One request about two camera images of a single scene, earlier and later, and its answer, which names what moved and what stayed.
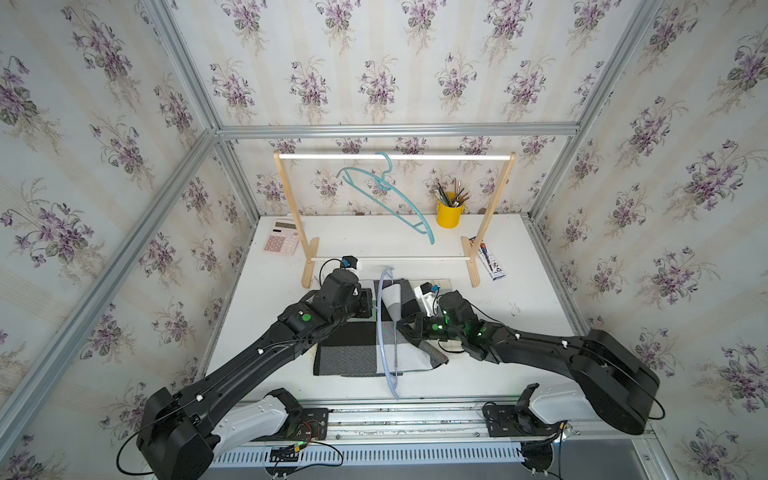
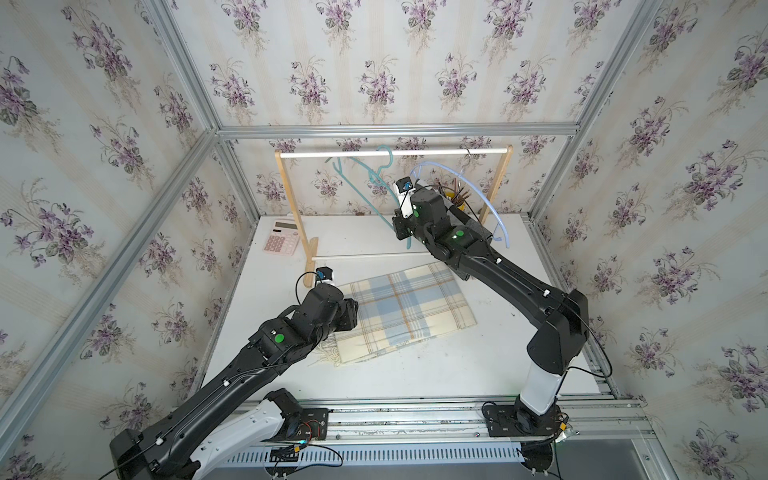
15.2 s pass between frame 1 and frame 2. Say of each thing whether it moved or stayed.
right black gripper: moved
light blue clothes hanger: moved
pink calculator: stayed
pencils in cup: stayed
